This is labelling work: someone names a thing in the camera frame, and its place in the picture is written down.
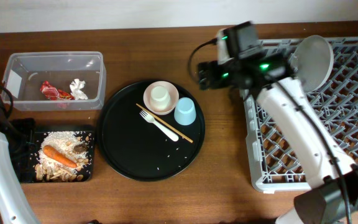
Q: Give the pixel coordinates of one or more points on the dark brown food lump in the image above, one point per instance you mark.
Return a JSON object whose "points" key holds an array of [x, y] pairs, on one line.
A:
{"points": [[80, 148]]}

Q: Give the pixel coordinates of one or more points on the pile of almonds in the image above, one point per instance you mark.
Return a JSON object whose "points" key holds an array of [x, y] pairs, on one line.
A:
{"points": [[47, 175]]}

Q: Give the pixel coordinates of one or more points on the white tissue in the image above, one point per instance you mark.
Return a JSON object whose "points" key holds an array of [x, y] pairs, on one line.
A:
{"points": [[76, 87]]}

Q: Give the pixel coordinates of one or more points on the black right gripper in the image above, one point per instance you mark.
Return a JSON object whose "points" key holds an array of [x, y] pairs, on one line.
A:
{"points": [[214, 67]]}

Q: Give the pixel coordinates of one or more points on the wooden chopstick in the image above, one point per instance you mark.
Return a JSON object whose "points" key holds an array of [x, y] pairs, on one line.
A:
{"points": [[166, 124]]}

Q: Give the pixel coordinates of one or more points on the grey round plate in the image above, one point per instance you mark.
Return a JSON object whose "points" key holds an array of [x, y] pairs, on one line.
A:
{"points": [[313, 62]]}

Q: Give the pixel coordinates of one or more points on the black rectangular waste tray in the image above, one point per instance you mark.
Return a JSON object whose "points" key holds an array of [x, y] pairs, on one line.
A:
{"points": [[22, 161]]}

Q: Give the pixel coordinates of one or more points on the orange carrot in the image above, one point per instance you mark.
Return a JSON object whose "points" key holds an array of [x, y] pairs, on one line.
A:
{"points": [[52, 153]]}

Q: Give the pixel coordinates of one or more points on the pink saucer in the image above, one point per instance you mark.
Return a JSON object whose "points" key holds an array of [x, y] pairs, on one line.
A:
{"points": [[174, 97]]}

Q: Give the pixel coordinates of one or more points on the white upturned cup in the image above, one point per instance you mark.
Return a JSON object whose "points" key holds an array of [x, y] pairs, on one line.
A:
{"points": [[159, 98]]}

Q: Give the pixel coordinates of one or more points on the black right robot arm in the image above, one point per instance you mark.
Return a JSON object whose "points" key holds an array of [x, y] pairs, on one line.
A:
{"points": [[279, 84]]}

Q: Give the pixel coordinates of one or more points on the red snack wrapper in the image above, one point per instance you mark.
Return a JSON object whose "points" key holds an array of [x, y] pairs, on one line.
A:
{"points": [[52, 93]]}

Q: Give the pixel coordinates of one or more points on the round black tray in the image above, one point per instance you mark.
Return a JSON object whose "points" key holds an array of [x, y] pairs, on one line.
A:
{"points": [[139, 150]]}

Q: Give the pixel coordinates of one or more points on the clear plastic bin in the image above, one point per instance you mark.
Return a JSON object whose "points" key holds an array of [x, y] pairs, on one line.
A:
{"points": [[26, 72]]}

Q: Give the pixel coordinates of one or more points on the grey dishwasher rack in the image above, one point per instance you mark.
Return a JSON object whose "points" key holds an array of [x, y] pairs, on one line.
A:
{"points": [[272, 163]]}

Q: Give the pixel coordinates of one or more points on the pile of rice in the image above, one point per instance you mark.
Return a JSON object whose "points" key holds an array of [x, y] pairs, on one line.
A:
{"points": [[64, 142]]}

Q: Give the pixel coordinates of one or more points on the white plastic fork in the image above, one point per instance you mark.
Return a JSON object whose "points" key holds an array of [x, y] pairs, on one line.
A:
{"points": [[150, 119]]}

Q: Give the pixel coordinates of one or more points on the light blue upturned cup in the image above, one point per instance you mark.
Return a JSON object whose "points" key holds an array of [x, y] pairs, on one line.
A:
{"points": [[185, 112]]}

